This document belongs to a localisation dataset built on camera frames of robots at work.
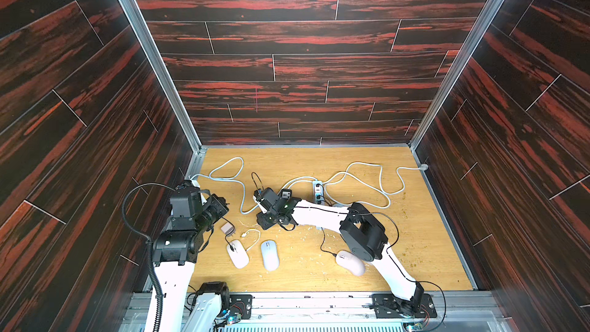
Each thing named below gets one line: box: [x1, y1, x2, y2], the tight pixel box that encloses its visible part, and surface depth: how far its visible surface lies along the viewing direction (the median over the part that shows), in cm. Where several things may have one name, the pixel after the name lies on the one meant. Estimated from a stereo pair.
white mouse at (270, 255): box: [261, 239, 279, 272], surface depth 85 cm
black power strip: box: [281, 188, 292, 200], surface depth 101 cm
